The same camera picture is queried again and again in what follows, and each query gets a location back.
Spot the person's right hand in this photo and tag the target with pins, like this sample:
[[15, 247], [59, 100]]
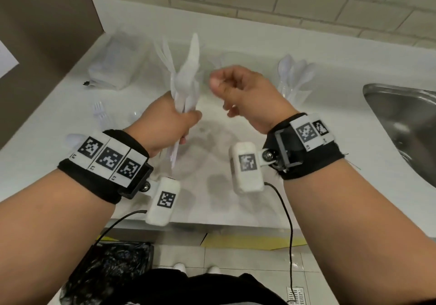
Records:
[[259, 100]]

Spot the person's left hand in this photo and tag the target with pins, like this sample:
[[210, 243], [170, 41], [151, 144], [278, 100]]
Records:
[[160, 124]]

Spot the person's left thumb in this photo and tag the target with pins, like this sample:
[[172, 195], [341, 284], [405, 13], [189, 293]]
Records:
[[190, 118]]

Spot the person's right thumb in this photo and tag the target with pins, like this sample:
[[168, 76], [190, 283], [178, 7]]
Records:
[[219, 86]]

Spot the bunch of white plastic cutlery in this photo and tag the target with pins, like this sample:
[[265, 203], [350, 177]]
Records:
[[186, 73]]

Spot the person's right forearm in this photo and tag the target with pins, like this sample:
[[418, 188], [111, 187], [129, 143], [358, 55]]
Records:
[[351, 233]]

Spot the person's left forearm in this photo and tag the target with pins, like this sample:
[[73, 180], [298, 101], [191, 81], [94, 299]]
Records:
[[44, 240]]

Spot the clear cup of white spoons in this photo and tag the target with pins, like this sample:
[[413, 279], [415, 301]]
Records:
[[294, 76]]

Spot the white plastic fork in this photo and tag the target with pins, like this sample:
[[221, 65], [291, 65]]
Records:
[[102, 114]]

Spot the clear plastic bag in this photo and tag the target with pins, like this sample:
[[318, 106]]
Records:
[[112, 64]]

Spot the black left wristband with markers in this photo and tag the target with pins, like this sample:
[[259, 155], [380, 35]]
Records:
[[102, 168]]

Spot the black wristband with markers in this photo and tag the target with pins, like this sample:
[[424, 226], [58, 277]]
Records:
[[102, 168], [303, 151]]

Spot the black right wristband with markers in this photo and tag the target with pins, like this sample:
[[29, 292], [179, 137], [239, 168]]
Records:
[[303, 151]]

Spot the yellow floor tape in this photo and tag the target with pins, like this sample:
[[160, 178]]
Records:
[[252, 241]]

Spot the person's white left shoe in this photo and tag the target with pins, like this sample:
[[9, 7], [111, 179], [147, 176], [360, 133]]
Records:
[[180, 268]]

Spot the person's white shoe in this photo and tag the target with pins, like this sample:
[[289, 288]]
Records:
[[214, 270], [180, 268]]

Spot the person's white right shoe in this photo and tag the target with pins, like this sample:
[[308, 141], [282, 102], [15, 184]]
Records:
[[214, 270]]

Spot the bin with black bag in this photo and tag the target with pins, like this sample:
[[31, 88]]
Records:
[[112, 270]]

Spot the person's black clothing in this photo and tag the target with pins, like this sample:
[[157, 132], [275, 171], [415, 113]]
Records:
[[204, 289]]

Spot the stainless steel sink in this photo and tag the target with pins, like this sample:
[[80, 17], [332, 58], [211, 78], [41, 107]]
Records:
[[408, 120]]

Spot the white paper sheet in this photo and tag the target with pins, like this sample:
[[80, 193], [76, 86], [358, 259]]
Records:
[[6, 59]]

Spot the metal floor drain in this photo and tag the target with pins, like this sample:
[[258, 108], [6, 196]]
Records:
[[299, 296]]

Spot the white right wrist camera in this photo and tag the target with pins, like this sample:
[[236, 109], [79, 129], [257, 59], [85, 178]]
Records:
[[247, 168]]

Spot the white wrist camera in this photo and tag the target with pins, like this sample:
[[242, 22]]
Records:
[[247, 168], [164, 201]]

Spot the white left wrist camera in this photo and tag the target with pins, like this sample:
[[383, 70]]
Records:
[[164, 201]]

